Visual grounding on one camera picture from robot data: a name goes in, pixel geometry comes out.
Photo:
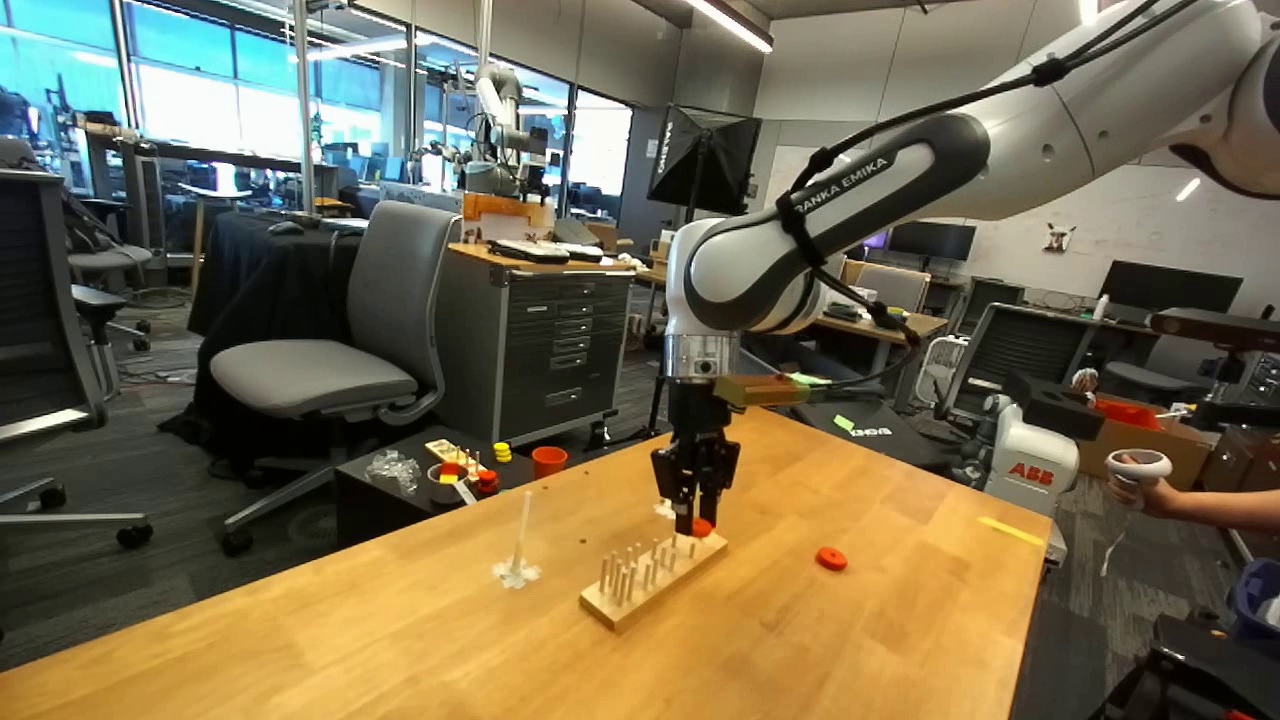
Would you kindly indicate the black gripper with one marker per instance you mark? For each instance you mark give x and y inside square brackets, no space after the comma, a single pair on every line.
[696,419]

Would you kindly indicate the white VR controller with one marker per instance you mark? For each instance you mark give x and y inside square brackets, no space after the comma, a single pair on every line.
[1135,467]

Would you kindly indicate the person's forearm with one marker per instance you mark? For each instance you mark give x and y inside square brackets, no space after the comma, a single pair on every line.
[1233,506]

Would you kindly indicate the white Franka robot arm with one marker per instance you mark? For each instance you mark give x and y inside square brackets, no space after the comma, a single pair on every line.
[1012,142]

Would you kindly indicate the wooden peg stand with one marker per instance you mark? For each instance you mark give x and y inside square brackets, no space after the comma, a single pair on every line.
[640,601]

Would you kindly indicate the person's hand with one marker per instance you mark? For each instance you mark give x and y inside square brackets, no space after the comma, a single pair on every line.
[1161,496]

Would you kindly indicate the wooden block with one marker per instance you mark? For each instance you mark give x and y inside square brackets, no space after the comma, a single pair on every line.
[761,392]

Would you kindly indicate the orange cup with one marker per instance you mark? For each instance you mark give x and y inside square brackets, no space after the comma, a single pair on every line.
[548,463]

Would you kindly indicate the yellow cube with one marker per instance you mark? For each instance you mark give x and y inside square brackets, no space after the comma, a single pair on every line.
[503,455]

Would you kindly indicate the gray metal cabinet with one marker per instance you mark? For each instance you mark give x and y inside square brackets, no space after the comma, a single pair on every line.
[534,344]

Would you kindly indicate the beige flat box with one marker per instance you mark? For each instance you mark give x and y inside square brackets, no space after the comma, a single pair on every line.
[455,455]

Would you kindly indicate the black low side table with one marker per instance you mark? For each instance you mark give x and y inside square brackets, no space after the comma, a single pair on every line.
[387,503]

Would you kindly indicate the yellow tape strip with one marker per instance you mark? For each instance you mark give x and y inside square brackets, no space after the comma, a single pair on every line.
[1012,528]

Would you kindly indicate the black softbox light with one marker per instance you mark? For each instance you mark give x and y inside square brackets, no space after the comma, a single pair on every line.
[704,161]

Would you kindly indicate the orange cardboard box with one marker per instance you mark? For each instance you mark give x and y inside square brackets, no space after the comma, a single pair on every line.
[507,216]

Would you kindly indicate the dark angled monitor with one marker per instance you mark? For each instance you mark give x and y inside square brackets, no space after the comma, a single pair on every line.
[1027,344]

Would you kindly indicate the gray office chair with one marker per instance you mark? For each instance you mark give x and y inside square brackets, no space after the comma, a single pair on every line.
[322,374]

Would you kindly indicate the brown cardboard box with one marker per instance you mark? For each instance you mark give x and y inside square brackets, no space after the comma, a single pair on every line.
[1146,450]

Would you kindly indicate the ceiling light strip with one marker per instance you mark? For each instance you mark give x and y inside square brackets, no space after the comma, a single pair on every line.
[728,27]

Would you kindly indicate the black draped cloth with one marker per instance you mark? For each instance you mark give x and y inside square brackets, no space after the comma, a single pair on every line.
[267,283]

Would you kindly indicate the blue bin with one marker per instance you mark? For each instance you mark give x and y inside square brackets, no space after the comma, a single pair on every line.
[1263,601]

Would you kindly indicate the black mesh office chair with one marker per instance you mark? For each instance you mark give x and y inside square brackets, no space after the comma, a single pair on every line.
[41,292]

